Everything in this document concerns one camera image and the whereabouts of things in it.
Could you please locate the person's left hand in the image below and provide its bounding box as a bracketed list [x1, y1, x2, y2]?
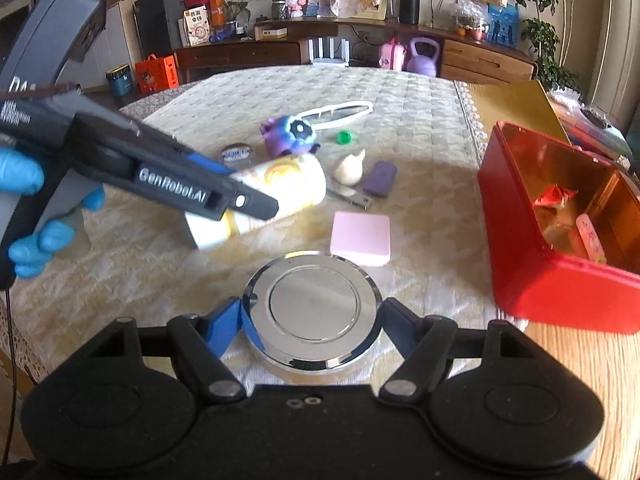
[0, 147, 106, 279]

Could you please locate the pink square box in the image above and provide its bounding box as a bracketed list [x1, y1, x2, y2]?
[330, 211, 391, 267]

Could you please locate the black cabinet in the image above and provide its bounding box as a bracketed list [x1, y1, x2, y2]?
[132, 0, 198, 61]

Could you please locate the pink printed packet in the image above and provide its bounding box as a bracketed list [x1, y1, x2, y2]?
[575, 213, 608, 264]

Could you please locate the wooden sideboard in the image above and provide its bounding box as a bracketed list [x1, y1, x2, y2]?
[172, 17, 538, 86]

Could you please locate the metal nail clipper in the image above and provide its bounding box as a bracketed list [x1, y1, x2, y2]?
[326, 186, 373, 211]

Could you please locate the purple toy figure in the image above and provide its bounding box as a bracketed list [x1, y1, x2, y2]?
[260, 115, 322, 158]

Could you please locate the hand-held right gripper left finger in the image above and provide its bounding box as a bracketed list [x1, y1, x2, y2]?
[95, 296, 247, 405]

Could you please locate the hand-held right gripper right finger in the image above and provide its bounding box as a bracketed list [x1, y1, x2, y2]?
[377, 297, 533, 404]

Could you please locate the red plastic bin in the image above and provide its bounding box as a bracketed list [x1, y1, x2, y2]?
[477, 121, 640, 335]

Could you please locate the plastic bag with fruit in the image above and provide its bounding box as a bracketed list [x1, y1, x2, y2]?
[450, 0, 491, 41]

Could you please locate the teal paint bucket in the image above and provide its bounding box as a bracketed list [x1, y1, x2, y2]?
[105, 64, 135, 98]

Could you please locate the white bottle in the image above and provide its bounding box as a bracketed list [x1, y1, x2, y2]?
[184, 154, 328, 251]

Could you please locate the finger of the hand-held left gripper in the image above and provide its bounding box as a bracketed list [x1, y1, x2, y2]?
[226, 189, 280, 222]
[136, 129, 234, 177]

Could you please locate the gold box lid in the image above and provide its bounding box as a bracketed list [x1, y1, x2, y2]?
[467, 79, 571, 143]

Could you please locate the white brown snack bag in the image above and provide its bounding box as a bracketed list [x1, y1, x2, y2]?
[182, 7, 211, 47]

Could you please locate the orange gift bag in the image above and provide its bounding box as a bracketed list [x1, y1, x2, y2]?
[135, 54, 179, 95]

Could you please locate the purple kettlebell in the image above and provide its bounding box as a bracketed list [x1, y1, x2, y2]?
[406, 36, 442, 78]

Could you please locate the small purple case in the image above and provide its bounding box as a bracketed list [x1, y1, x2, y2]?
[362, 161, 399, 197]

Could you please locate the red candy wrapper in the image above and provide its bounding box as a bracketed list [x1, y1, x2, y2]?
[532, 184, 578, 208]

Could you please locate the white router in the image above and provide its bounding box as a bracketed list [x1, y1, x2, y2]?
[307, 37, 351, 68]

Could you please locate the orange gift box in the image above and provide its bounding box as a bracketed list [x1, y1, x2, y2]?
[197, 0, 226, 28]

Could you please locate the pile of plastic bags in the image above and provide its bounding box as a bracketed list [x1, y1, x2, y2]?
[550, 90, 636, 161]

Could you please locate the round chrome tin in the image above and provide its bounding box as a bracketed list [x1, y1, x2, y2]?
[240, 254, 385, 372]

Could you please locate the large green houseplant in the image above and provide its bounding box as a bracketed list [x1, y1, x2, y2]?
[510, 0, 587, 92]

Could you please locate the cream garlic-shaped toy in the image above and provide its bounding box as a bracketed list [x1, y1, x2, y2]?
[333, 148, 367, 186]

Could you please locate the small potted plant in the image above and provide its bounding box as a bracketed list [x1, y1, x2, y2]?
[225, 0, 252, 36]

